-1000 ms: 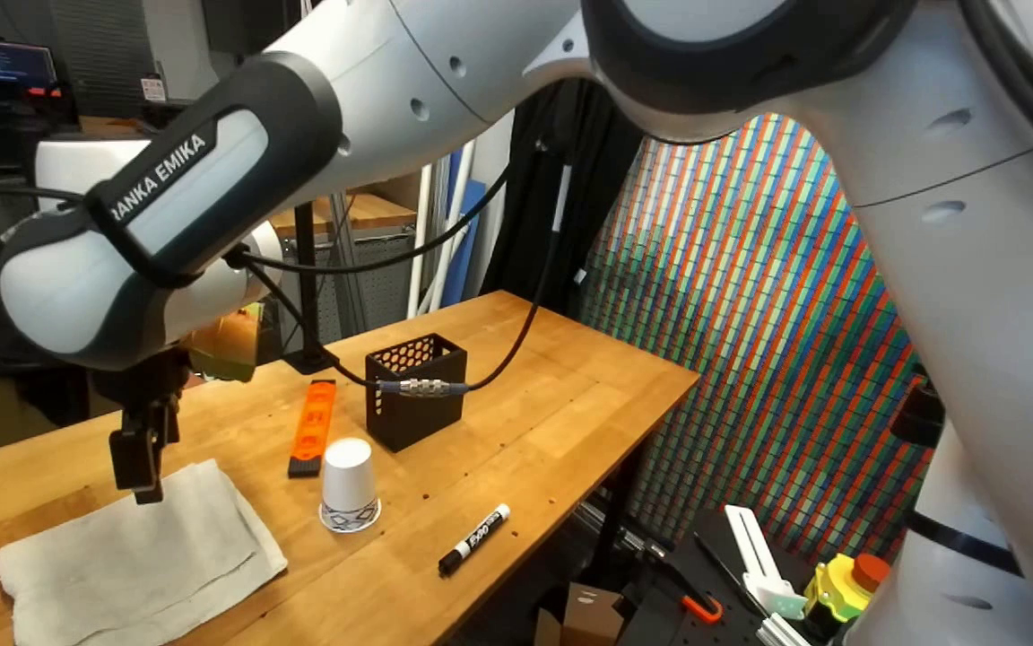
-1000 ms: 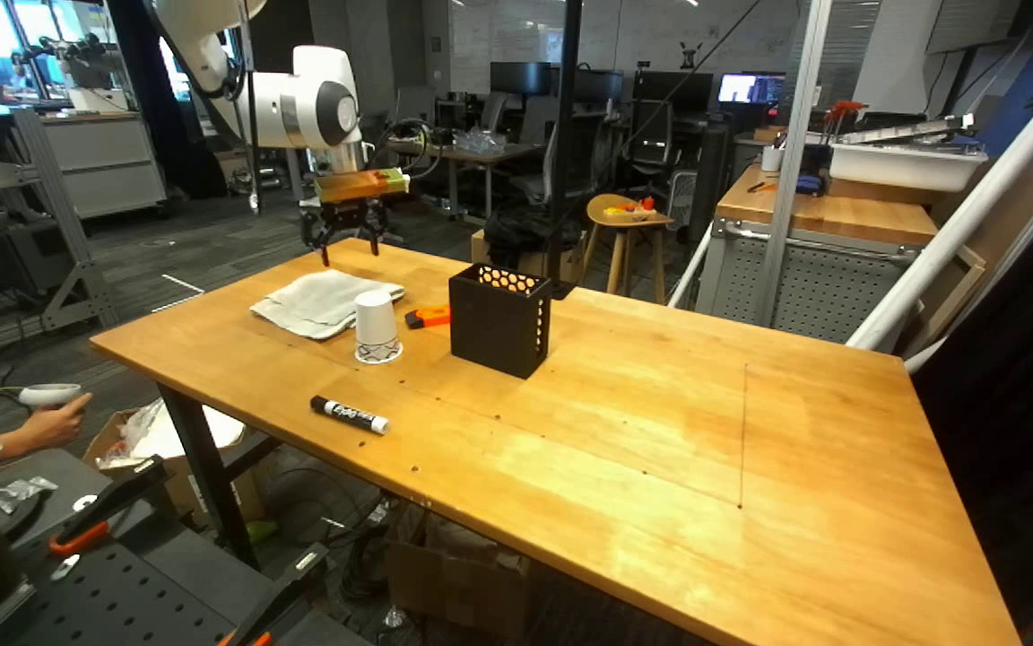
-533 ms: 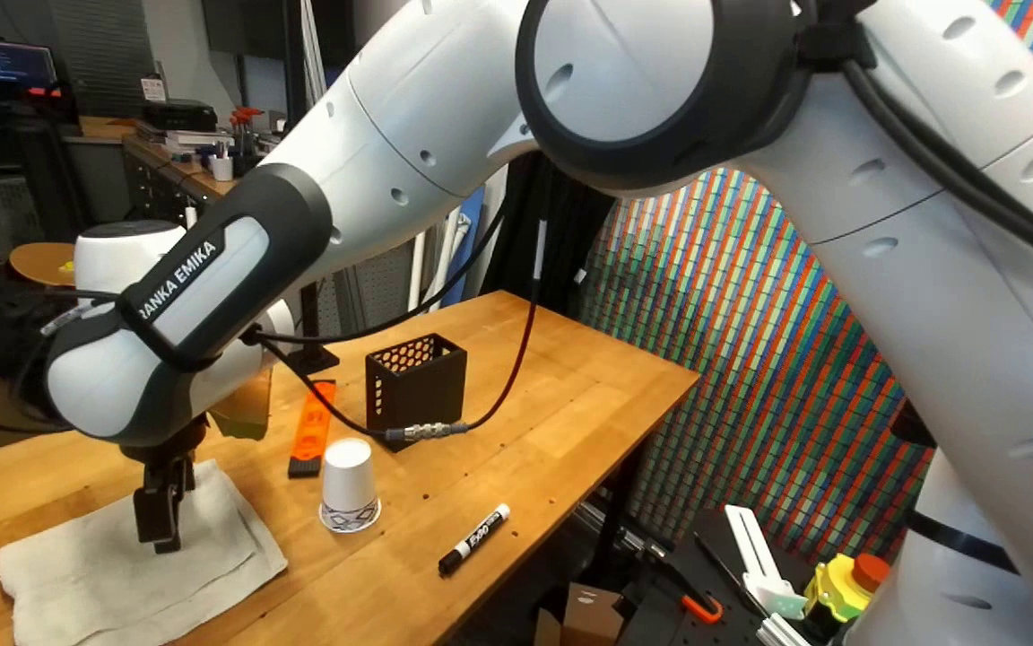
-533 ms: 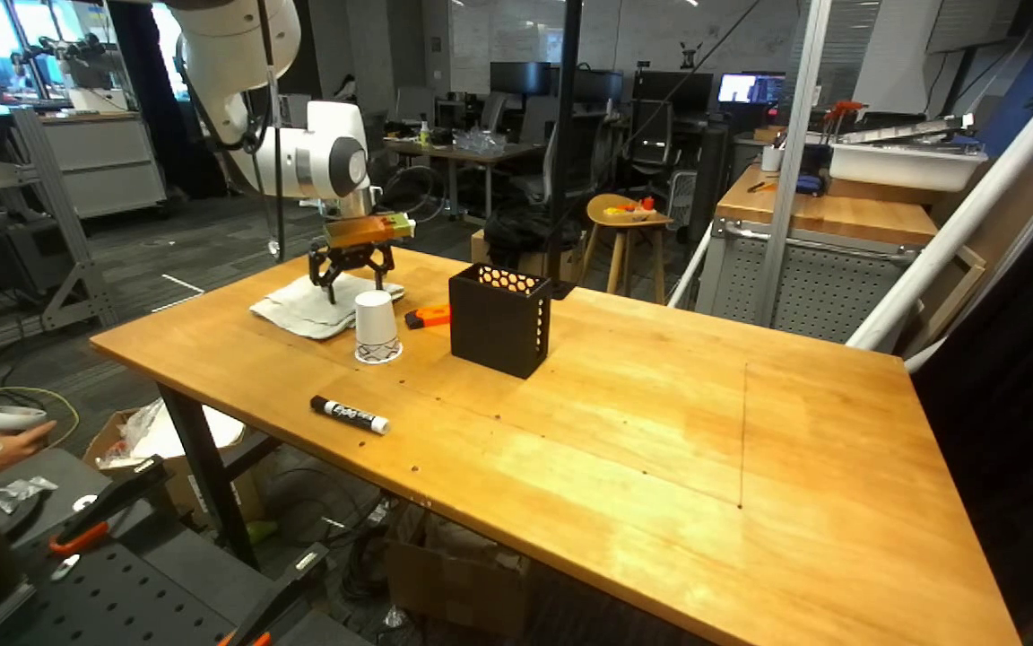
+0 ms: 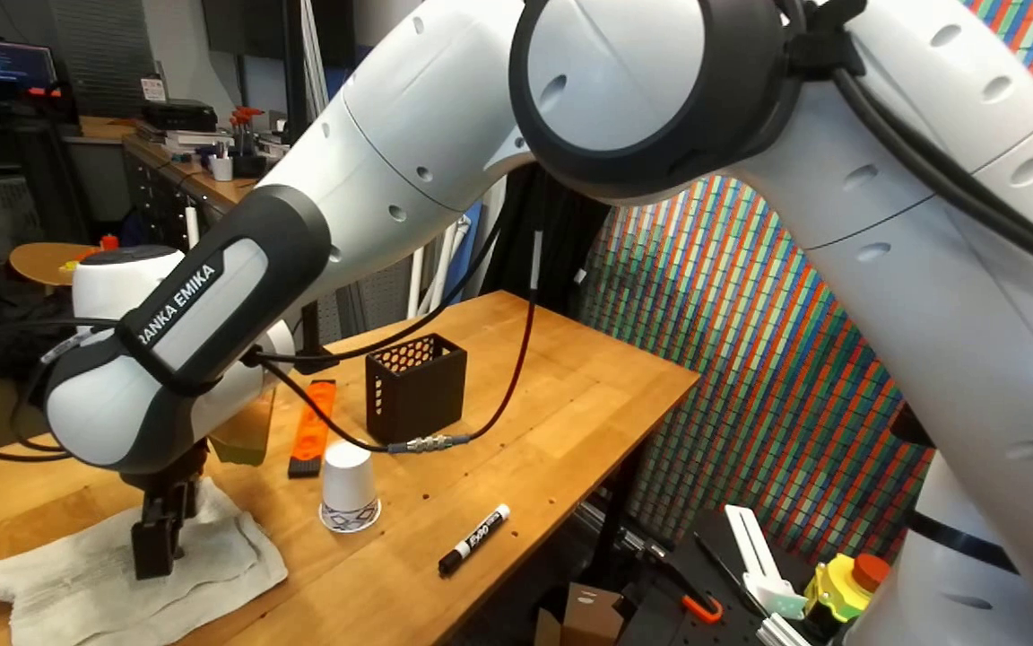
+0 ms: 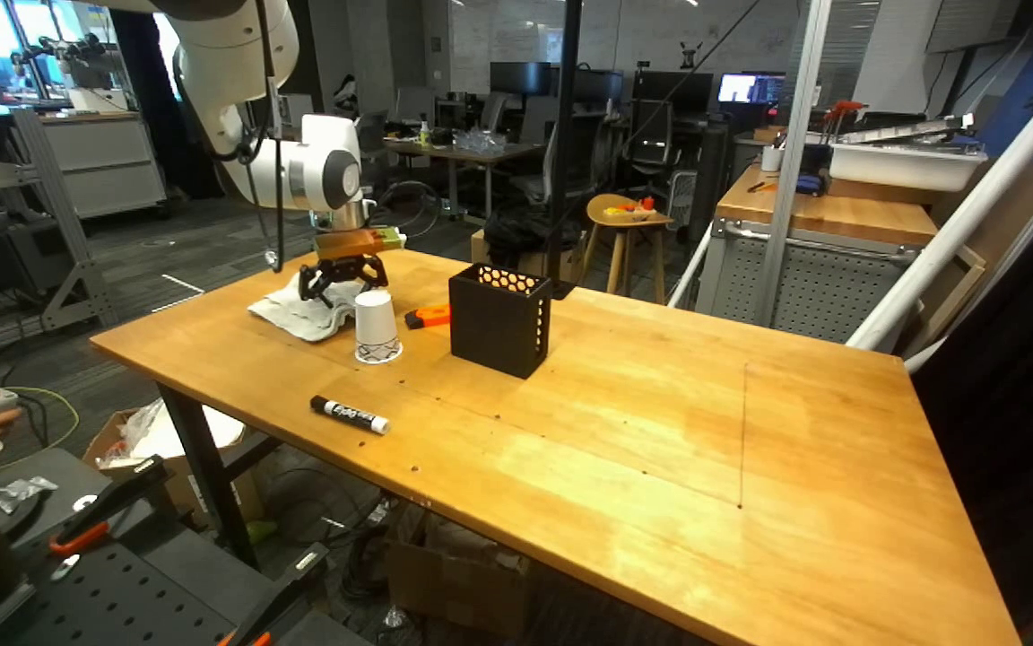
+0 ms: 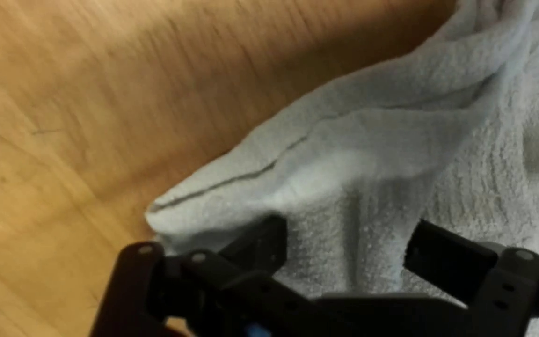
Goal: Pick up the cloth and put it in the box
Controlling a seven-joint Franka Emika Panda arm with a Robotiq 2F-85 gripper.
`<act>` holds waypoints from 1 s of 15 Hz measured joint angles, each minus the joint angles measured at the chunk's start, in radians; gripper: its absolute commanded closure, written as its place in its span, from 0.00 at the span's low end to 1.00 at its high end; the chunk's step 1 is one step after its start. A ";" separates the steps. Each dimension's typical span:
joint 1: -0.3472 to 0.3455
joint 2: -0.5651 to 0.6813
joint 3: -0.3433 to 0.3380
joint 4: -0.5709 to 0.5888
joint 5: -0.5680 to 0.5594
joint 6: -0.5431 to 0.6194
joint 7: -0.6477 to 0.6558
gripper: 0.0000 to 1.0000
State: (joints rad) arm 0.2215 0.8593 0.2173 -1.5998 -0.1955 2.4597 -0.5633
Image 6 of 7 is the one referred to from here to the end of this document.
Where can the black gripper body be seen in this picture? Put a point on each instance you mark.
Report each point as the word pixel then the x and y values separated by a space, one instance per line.
pixel 347 268

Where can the light grey cloth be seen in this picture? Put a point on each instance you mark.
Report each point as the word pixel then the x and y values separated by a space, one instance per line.
pixel 294 314

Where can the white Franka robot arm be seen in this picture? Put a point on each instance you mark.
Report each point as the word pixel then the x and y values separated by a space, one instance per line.
pixel 253 85

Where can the black perforated box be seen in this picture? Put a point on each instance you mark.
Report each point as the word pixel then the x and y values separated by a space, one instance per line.
pixel 499 325

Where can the cardboard box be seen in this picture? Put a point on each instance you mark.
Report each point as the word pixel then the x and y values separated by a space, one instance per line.
pixel 457 587

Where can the white paper cup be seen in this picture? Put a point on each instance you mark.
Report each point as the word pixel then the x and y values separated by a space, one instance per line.
pixel 379 327

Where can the orange black tool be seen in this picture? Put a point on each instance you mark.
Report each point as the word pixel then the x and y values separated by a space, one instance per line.
pixel 427 317

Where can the black white marker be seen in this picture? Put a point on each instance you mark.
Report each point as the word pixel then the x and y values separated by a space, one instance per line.
pixel 350 415

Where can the white plastic bag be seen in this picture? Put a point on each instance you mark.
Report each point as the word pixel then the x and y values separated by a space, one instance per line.
pixel 161 431

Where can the black vertical pole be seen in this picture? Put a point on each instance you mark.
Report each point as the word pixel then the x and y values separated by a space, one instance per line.
pixel 566 144

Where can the white cabinet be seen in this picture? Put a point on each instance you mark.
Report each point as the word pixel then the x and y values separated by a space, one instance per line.
pixel 106 163

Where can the round wooden stool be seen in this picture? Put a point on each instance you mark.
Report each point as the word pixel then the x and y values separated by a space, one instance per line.
pixel 625 228

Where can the grey metal shelf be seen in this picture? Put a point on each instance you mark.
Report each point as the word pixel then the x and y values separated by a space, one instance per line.
pixel 17 228

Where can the thin white leaning bar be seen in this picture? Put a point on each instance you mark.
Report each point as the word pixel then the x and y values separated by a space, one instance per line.
pixel 689 262

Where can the silver foil packet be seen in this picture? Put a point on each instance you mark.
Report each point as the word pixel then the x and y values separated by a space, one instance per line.
pixel 20 491

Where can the black pegboard plate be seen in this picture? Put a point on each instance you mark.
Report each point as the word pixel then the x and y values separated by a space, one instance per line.
pixel 123 595

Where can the computer monitor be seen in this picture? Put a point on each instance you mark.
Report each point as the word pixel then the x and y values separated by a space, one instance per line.
pixel 751 88

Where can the wooden top workbench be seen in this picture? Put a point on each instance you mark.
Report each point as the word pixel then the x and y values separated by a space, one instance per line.
pixel 826 239

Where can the white tray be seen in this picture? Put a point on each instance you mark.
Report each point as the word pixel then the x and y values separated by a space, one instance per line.
pixel 905 163

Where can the white frame post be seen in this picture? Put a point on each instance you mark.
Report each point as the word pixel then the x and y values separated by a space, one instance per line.
pixel 796 156

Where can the white diagonal frame bar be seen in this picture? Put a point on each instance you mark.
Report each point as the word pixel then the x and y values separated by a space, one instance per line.
pixel 970 197

